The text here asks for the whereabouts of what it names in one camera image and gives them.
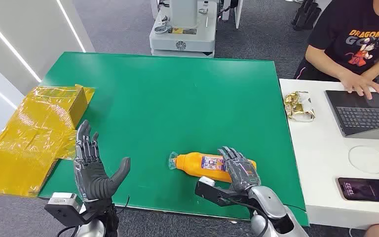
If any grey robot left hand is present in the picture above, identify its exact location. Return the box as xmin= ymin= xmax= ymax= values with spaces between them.
xmin=73 ymin=119 xmax=132 ymax=202

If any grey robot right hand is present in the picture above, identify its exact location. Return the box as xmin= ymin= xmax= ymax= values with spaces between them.
xmin=218 ymin=146 xmax=262 ymax=193

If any orange plastic bottle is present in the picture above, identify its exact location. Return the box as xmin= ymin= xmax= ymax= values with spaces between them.
xmin=168 ymin=151 xmax=257 ymax=183

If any yellow film-wrapped cardboard box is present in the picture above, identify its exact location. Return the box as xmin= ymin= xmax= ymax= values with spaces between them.
xmin=0 ymin=84 xmax=96 ymax=198

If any gold snack wrapper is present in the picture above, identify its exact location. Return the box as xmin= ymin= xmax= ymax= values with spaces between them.
xmin=283 ymin=91 xmax=316 ymax=123

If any black smartphone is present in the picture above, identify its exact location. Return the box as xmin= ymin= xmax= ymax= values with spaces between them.
xmin=337 ymin=177 xmax=379 ymax=204

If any dark grey laptop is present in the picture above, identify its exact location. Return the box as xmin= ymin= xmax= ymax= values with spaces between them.
xmin=324 ymin=90 xmax=379 ymax=141

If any person's hand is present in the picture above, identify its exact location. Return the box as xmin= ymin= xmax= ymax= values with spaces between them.
xmin=339 ymin=70 xmax=379 ymax=100

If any white panel stand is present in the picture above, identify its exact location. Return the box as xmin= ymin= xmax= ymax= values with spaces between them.
xmin=222 ymin=0 xmax=244 ymax=30

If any black chair base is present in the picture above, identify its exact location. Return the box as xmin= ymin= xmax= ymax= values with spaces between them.
xmin=291 ymin=0 xmax=323 ymax=32

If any person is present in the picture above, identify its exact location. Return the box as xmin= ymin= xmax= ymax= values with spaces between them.
xmin=294 ymin=0 xmax=379 ymax=100

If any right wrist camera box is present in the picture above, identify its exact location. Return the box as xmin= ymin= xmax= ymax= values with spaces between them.
xmin=194 ymin=176 xmax=252 ymax=207

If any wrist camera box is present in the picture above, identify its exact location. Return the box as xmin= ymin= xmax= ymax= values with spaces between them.
xmin=194 ymin=176 xmax=252 ymax=207
xmin=44 ymin=193 xmax=86 ymax=227

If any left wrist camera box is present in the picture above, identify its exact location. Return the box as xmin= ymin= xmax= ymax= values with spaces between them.
xmin=44 ymin=193 xmax=86 ymax=227

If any white cable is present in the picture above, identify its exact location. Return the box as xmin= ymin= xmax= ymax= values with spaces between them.
xmin=348 ymin=145 xmax=379 ymax=176

